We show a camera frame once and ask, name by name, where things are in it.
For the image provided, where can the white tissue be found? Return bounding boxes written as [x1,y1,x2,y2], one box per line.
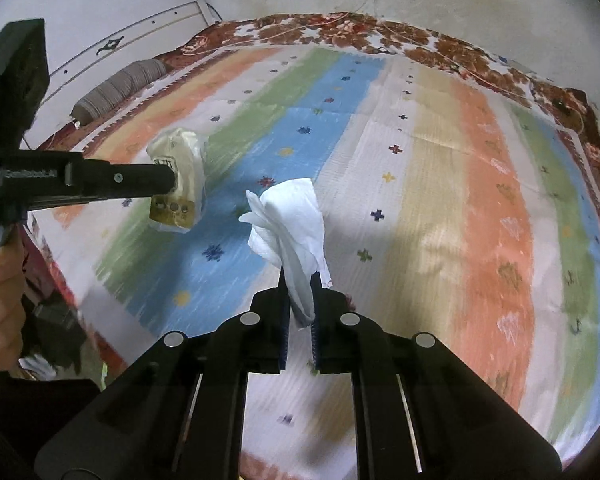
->
[239,178,332,327]

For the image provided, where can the gold foil wrapper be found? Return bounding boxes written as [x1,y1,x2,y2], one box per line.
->
[146,128,207,234]

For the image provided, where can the person's left hand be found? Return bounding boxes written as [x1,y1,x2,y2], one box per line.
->
[0,228,26,373]

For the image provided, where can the striped rainbow bed mat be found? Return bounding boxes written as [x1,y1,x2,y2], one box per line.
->
[26,44,600,480]

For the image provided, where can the grey rolled pillow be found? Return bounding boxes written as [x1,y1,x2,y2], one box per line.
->
[70,58,169,126]

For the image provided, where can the white wooden headboard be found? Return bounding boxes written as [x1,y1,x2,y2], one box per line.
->
[24,0,220,148]

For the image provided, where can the floral red brown blanket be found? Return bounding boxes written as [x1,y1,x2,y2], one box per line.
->
[19,12,600,480]

